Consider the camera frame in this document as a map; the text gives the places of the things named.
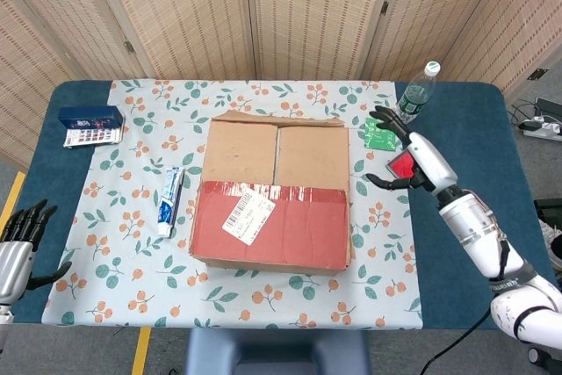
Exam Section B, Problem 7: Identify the green paper packet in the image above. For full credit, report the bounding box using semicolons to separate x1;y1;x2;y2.
364;117;403;151

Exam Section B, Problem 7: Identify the white watercolour paint palette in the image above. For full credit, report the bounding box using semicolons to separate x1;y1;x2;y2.
62;122;126;148

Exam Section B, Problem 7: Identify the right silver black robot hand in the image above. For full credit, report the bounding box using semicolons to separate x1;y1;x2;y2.
366;105;458;197

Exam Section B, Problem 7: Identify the brown cardboard box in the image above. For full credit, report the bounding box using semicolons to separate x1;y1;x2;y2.
188;110;356;278

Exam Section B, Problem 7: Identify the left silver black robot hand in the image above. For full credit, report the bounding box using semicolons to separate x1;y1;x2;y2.
0;198;73;306

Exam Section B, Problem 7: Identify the white power strip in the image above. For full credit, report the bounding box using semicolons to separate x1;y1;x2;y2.
517;115;562;142

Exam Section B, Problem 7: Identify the floral patterned tablecloth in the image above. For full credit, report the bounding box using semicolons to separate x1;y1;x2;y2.
40;79;424;331

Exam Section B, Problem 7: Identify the dark blue rectangular box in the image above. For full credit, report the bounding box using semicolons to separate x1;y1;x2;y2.
58;105;125;130

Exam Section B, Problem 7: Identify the dark pen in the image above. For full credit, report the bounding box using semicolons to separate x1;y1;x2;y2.
169;169;185;235

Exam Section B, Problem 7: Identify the clear plastic water bottle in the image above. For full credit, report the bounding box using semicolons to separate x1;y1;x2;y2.
393;60;442;126

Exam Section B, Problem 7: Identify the grey sneaker shoe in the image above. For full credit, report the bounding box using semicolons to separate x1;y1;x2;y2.
538;216;562;269

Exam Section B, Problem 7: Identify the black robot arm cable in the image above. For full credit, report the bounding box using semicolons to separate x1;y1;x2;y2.
415;303;498;375

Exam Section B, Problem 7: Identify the black floor device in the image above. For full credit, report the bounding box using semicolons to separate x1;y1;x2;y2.
533;198;562;222

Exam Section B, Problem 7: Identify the black caster wheel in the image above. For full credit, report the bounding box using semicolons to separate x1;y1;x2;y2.
528;345;562;370

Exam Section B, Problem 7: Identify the bamboo folding screen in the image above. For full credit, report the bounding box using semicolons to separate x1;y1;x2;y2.
0;0;562;174

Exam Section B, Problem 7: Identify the blue white toothpaste tube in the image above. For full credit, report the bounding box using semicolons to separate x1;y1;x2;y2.
156;166;185;238

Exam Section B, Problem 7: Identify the red ink pad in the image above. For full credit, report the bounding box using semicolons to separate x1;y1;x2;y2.
385;150;417;184

